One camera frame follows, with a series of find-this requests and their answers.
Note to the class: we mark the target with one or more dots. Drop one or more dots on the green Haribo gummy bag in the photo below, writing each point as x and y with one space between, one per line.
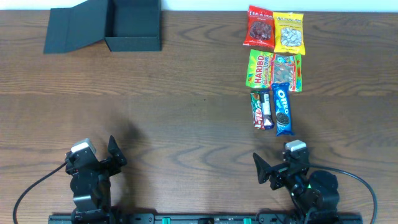
266 68

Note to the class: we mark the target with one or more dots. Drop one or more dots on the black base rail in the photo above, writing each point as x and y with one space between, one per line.
148 218

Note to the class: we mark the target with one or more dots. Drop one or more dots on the dark blue candy bar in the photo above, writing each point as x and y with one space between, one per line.
266 109

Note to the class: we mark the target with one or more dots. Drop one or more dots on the red snack bag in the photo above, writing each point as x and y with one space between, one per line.
260 30

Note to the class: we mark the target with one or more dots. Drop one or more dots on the black gift box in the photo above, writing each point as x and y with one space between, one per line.
125 26

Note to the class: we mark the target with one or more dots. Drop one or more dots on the blue Oreo cookie pack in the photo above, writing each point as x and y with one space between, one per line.
282 109

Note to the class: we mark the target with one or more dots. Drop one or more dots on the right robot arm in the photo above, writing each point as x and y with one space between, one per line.
315 197

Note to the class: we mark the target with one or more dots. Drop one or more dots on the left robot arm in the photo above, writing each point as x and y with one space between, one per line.
93 204

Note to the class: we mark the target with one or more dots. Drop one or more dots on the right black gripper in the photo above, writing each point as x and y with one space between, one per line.
278 173

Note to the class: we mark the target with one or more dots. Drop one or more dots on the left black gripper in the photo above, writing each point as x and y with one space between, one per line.
101 166

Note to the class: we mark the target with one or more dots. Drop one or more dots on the green red wafer bar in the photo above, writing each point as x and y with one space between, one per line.
257 110

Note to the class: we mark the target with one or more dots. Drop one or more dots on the yellow pistachio bag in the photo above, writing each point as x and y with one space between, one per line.
289 33

